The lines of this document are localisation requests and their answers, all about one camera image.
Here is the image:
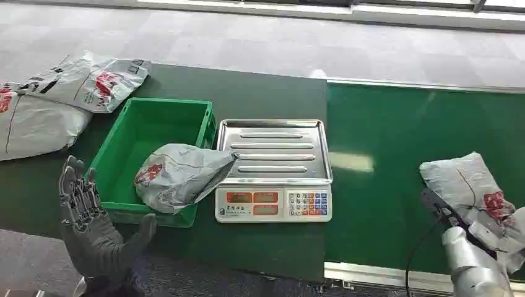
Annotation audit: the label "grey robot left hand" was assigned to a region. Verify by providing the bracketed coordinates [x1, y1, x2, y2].
[58, 155, 158, 285]

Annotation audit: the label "green plastic crate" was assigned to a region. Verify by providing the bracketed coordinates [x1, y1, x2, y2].
[87, 97, 217, 229]

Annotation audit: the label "large grey parcel bag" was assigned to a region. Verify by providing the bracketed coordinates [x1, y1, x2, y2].
[0, 82, 94, 162]

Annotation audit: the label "grey parcel bag, black labels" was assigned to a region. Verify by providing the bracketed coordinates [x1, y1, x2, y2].
[17, 51, 151, 114]

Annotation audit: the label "white electronic weighing scale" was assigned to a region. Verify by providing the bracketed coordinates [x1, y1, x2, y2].
[214, 119, 334, 224]

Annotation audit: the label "green conveyor belt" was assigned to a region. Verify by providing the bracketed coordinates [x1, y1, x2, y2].
[325, 82, 525, 276]

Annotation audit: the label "silver conveyor frame rail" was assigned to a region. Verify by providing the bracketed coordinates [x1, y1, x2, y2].
[324, 261, 525, 295]

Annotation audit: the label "black cable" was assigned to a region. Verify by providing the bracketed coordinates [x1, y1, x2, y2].
[404, 216, 445, 297]

